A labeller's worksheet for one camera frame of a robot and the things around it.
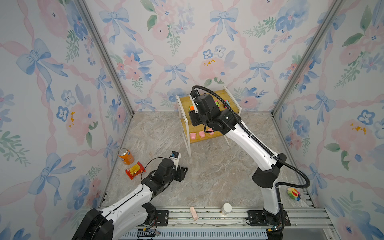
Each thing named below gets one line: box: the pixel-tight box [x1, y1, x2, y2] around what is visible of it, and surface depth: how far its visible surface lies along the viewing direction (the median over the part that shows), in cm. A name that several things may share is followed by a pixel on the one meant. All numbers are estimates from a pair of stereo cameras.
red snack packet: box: [125, 161, 146, 180], surface depth 89 cm
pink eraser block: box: [190, 206, 199, 221], surface depth 75 cm
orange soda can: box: [118, 148, 135, 165], surface depth 87 cm
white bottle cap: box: [221, 203, 232, 216], surface depth 72 cm
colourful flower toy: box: [287, 187, 301, 201], surface depth 82 cm
